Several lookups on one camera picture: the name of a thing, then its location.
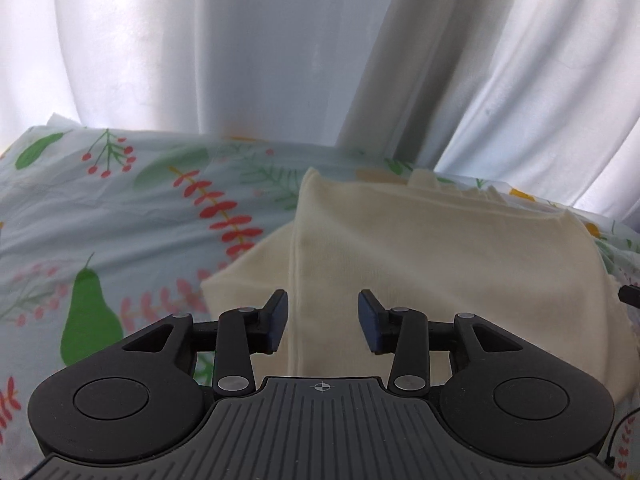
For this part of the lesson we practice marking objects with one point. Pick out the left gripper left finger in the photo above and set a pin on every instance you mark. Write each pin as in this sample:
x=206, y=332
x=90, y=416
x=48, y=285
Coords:
x=241, y=333

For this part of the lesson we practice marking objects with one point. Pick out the white sheer curtain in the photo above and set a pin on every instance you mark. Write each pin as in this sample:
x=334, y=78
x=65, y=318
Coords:
x=540, y=94

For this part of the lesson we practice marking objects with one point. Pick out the cream knit sweater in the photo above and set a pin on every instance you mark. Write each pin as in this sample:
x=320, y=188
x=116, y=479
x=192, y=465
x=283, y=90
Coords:
x=430, y=247

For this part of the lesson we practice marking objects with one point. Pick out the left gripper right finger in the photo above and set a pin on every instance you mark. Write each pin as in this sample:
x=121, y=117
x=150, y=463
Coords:
x=403, y=333

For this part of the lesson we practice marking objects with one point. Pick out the floral light blue bedsheet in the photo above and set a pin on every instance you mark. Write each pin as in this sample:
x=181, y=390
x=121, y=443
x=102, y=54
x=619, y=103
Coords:
x=105, y=231

